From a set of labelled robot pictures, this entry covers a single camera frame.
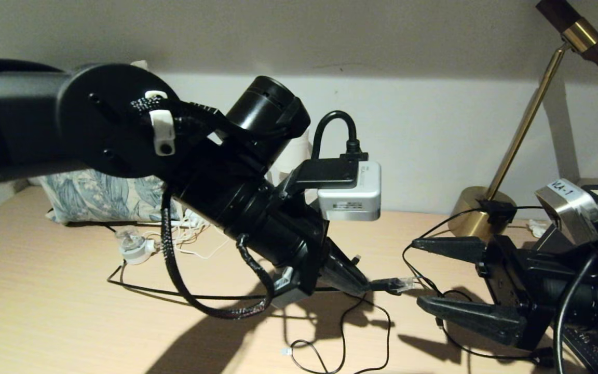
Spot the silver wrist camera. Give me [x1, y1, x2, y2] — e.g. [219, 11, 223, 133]
[535, 179, 598, 246]
[281, 153, 382, 222]

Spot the blue leaf print pillow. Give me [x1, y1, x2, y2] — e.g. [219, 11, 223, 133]
[39, 60, 183, 225]

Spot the black ethernet cable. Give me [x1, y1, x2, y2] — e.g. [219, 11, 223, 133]
[106, 260, 416, 303]

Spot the black plastic cable connector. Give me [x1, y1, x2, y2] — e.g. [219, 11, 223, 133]
[478, 200, 517, 226]

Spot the water bottle with paper cup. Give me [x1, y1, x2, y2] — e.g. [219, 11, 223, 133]
[273, 130, 312, 180]

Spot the black paper gift bag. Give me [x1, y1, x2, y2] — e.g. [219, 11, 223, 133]
[533, 178, 598, 374]

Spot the thin black USB cable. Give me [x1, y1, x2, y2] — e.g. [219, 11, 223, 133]
[281, 255, 393, 374]

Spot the brass desk lamp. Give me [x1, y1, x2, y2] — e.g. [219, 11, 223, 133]
[450, 0, 598, 247]

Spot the small white night light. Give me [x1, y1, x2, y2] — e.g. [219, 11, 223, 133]
[116, 229, 157, 266]

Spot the black lamp power cord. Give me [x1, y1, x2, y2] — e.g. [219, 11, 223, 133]
[402, 207, 556, 368]

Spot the white power adapter with cord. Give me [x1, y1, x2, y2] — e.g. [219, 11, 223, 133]
[146, 208, 222, 259]

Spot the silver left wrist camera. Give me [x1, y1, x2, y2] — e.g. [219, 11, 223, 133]
[281, 153, 382, 222]

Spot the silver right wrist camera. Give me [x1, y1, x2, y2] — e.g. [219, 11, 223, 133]
[535, 179, 598, 246]

